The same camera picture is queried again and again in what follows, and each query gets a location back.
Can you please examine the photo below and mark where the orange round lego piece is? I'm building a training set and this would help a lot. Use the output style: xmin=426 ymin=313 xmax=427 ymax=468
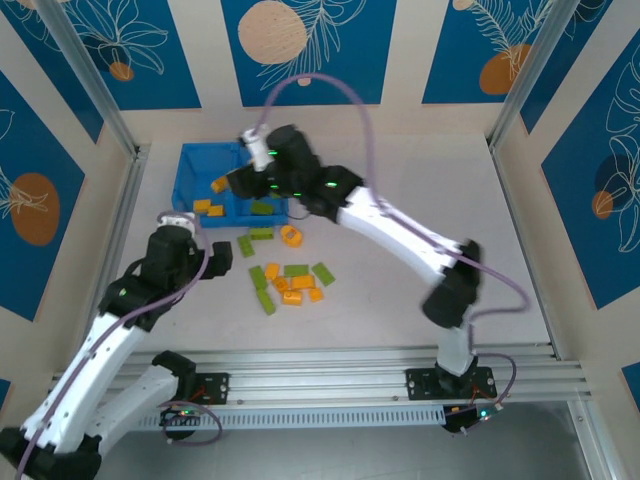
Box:
xmin=279 ymin=225 xmax=305 ymax=249

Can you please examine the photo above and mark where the blue plastic bin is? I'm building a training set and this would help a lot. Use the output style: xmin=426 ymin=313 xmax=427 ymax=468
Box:
xmin=232 ymin=144 xmax=291 ymax=227
xmin=169 ymin=142 xmax=240 ymax=231

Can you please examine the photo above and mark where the small circuit board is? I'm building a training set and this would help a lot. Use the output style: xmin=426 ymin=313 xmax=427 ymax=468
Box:
xmin=159 ymin=407 xmax=205 ymax=427
xmin=443 ymin=403 xmax=505 ymax=435

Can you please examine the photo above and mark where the purple cable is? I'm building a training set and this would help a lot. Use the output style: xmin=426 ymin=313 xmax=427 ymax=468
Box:
xmin=14 ymin=212 xmax=224 ymax=480
xmin=252 ymin=73 xmax=531 ymax=416

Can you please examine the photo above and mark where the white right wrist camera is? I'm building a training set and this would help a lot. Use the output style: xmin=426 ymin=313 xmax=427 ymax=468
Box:
xmin=238 ymin=127 xmax=274 ymax=170

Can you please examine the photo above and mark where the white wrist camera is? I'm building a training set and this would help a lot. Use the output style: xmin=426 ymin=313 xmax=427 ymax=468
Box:
xmin=158 ymin=212 xmax=197 ymax=236
xmin=238 ymin=127 xmax=274 ymax=170

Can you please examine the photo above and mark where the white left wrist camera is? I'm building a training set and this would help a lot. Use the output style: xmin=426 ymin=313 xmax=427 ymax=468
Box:
xmin=158 ymin=212 xmax=197 ymax=236

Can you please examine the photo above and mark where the aluminium side rail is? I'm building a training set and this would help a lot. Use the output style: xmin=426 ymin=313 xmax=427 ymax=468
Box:
xmin=487 ymin=142 xmax=569 ymax=361
xmin=74 ymin=144 xmax=154 ymax=374

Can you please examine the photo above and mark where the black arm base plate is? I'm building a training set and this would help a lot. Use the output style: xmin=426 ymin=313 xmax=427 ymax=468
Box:
xmin=405 ymin=367 xmax=499 ymax=401
xmin=189 ymin=372 xmax=231 ymax=406

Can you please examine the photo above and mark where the aluminium mounting rail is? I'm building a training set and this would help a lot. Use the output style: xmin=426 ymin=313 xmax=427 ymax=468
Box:
xmin=47 ymin=347 xmax=586 ymax=409

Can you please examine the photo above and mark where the grey slotted cable duct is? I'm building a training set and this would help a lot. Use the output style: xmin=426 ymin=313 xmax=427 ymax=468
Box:
xmin=137 ymin=403 xmax=446 ymax=431

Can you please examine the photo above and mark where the aluminium frame post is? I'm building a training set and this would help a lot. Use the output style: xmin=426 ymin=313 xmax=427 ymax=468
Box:
xmin=487 ymin=0 xmax=614 ymax=151
xmin=37 ymin=0 xmax=141 ymax=161

